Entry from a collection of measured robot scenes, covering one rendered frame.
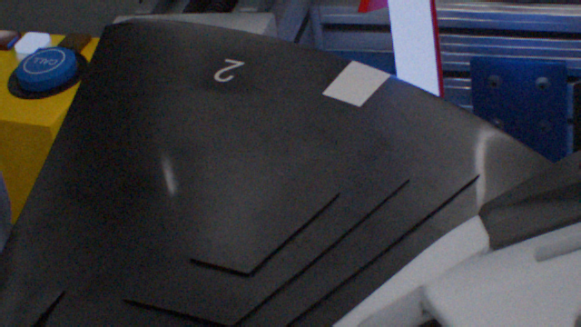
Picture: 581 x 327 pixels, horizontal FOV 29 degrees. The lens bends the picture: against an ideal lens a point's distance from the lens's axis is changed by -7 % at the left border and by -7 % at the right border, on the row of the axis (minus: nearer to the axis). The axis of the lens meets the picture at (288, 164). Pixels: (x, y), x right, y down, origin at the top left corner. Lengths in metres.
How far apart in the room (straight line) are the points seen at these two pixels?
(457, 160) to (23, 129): 0.33
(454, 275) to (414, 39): 0.27
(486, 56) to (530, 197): 0.67
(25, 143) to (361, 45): 0.40
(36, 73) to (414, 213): 0.37
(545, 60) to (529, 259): 0.67
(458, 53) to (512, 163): 0.56
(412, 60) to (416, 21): 0.02
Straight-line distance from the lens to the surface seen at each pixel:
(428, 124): 0.46
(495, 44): 1.00
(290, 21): 0.96
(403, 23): 0.58
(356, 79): 0.48
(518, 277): 0.33
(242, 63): 0.48
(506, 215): 0.34
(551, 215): 0.34
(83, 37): 0.76
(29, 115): 0.70
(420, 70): 0.59
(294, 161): 0.42
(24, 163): 0.72
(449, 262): 0.33
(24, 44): 0.77
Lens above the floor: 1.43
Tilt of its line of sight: 36 degrees down
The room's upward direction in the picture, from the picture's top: 10 degrees counter-clockwise
